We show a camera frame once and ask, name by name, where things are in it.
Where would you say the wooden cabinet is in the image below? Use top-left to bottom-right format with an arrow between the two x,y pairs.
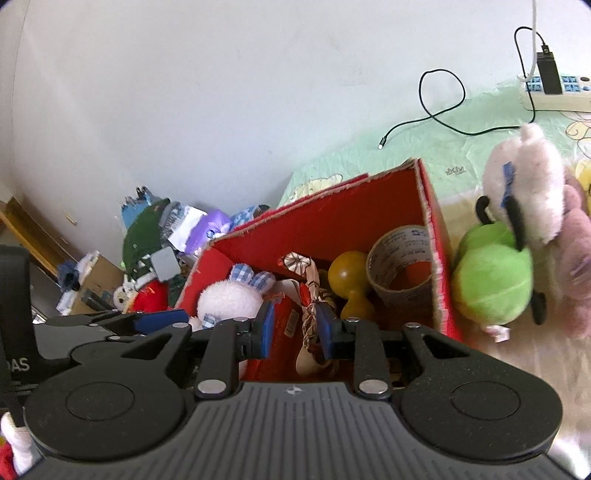
1,195 -> 80,279

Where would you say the red patterned cloth doll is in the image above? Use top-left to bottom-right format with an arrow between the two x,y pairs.
274,252 -> 337,381

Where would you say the yellow wooden gourd toy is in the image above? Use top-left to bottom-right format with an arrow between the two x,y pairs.
328,250 -> 375,321

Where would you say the dark green cloth item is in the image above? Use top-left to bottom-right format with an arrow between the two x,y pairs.
122,198 -> 170,279

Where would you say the cardboard tape roll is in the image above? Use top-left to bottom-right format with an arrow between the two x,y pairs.
366,225 -> 432,309

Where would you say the small white bunny plush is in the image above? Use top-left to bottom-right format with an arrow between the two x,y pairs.
189,263 -> 276,332

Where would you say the white bunny plush blue bow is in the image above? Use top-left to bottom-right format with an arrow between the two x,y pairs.
483,123 -> 565,250

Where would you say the red cardboard box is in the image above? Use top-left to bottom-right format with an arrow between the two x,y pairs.
174,157 -> 465,384

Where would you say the white power cord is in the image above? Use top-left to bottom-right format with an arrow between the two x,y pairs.
521,0 -> 541,83

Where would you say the red santa plush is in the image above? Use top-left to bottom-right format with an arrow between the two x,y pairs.
113,272 -> 168,313

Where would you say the black charging cable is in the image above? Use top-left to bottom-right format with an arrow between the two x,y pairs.
378,26 -> 551,150

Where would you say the green mushroom plush toy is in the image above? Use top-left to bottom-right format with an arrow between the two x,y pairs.
452,195 -> 547,330

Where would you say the purple tissue pack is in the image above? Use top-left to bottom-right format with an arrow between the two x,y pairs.
184,209 -> 231,254

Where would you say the yellow tiger plush toy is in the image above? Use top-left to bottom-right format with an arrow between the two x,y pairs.
575,160 -> 591,209

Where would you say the cardboard box on floor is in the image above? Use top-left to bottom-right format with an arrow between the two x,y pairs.
56,251 -> 123,315

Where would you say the pink bear plush keychain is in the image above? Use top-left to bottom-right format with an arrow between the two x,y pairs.
555,170 -> 590,339

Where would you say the white power strip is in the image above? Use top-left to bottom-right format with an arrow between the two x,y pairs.
517,73 -> 591,113

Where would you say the black power adapter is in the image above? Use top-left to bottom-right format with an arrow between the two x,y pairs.
536,43 -> 563,95

